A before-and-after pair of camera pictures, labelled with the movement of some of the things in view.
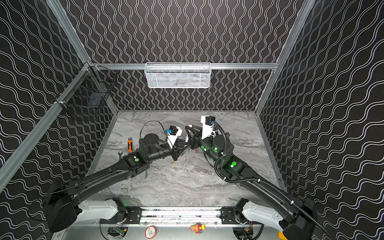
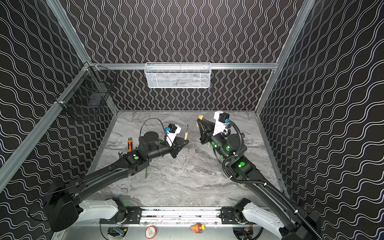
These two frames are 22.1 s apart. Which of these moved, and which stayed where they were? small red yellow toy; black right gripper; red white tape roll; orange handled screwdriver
Moved: black right gripper
Stayed: orange handled screwdriver; red white tape roll; small red yellow toy
